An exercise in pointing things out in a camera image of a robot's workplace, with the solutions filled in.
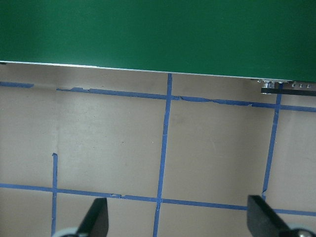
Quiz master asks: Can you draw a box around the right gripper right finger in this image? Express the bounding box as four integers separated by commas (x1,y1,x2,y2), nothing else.
247,195,296,237

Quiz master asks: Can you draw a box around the green conveyor belt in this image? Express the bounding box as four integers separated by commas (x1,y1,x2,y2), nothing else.
0,0,316,81

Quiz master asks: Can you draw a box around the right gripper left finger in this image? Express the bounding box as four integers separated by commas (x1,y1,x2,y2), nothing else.
76,198,109,237

